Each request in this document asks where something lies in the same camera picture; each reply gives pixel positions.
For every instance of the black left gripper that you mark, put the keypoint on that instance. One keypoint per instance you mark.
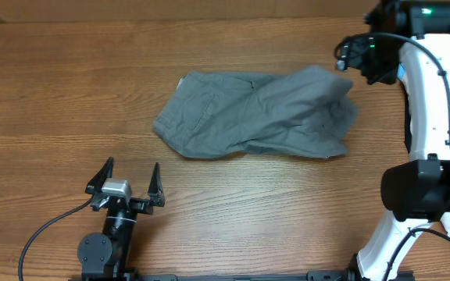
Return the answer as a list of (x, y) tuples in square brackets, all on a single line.
[(155, 195)]

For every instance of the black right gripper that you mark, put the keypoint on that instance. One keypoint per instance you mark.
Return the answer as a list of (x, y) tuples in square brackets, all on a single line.
[(351, 56)]

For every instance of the grey shorts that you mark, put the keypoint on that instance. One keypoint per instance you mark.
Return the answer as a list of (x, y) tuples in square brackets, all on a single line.
[(211, 115)]

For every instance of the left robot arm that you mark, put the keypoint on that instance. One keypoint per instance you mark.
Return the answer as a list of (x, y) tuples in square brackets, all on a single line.
[(104, 255)]

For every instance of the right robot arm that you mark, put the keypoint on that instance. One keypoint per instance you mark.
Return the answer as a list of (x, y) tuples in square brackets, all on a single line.
[(409, 39)]

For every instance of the light blue cloth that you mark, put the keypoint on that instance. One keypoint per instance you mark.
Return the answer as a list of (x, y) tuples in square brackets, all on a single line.
[(402, 76)]

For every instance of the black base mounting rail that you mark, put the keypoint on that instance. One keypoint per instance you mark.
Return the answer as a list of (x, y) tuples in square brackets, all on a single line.
[(240, 277)]

